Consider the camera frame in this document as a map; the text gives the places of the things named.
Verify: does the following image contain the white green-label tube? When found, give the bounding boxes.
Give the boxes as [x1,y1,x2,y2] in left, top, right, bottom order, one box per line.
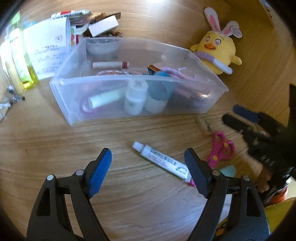
[0,39,25,92]

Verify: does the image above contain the small white bottle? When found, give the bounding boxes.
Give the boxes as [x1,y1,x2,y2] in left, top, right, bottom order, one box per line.
[124,80,149,116]

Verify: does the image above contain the white ointment tube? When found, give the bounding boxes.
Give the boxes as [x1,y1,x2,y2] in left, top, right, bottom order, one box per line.
[132,141,193,185]

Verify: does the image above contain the printed beige eraser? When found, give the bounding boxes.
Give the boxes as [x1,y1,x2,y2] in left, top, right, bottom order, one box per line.
[196,115,213,136]

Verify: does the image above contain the pink scissors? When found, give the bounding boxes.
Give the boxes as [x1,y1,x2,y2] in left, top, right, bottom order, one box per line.
[206,131,236,170]

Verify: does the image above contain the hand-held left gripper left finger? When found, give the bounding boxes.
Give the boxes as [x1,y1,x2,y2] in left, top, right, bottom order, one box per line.
[26,148,113,241]

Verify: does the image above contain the small white cardboard box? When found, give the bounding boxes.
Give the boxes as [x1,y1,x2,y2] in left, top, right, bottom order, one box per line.
[88,15,119,38]

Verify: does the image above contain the red and white tube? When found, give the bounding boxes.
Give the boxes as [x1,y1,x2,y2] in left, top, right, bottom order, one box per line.
[51,9,92,19]

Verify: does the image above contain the teal flat piece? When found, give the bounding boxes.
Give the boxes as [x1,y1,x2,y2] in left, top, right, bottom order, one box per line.
[219,165,237,178]

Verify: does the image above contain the yellow bunny plush toy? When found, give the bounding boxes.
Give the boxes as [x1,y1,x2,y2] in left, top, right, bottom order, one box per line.
[190,7,243,75]

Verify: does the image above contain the glass bowl of stones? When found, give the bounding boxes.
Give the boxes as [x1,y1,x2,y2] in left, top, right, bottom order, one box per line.
[86,30,123,56]

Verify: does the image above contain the blue packet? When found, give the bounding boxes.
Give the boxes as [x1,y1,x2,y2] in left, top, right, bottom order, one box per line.
[154,70,172,78]

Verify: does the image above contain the metal clip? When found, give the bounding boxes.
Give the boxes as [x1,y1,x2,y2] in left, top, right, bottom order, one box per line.
[0,85,26,122]

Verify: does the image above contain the yellow oil spray bottle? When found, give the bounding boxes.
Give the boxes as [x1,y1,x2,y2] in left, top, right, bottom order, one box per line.
[9,13,40,90]

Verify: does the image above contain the yellow cloth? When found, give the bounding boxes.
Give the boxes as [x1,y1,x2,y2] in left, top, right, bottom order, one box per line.
[215,199,292,241]

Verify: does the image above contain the white lip balm red cap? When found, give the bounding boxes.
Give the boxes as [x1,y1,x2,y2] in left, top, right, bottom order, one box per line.
[92,61,129,69]

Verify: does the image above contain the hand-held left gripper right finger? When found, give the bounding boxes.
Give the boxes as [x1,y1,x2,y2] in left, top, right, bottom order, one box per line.
[184,148,271,241]

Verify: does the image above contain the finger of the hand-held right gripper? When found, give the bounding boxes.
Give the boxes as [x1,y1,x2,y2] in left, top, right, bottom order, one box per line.
[222,113,262,144]
[232,104,287,135]

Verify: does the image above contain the white printed paper box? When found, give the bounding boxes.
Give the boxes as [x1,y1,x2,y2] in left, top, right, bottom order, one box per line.
[23,17,71,80]

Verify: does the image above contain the person's right hand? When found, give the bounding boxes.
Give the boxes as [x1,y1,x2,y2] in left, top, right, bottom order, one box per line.
[256,168,270,193]

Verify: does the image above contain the bag of pink mesh cords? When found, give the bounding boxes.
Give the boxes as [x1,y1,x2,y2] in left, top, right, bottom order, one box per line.
[157,66,210,106]

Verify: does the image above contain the pale green white tube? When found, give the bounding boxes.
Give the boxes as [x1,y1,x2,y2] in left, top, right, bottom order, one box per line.
[88,89,127,109]

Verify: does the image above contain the clear plastic storage box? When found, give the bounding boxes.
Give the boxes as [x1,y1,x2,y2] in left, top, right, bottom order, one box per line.
[49,37,229,126]

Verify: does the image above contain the orange object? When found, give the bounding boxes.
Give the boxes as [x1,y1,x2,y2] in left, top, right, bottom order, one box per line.
[266,185,290,207]

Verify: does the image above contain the teal and white silicone case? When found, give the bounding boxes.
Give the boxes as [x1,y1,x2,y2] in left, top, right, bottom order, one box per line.
[144,78,175,113]

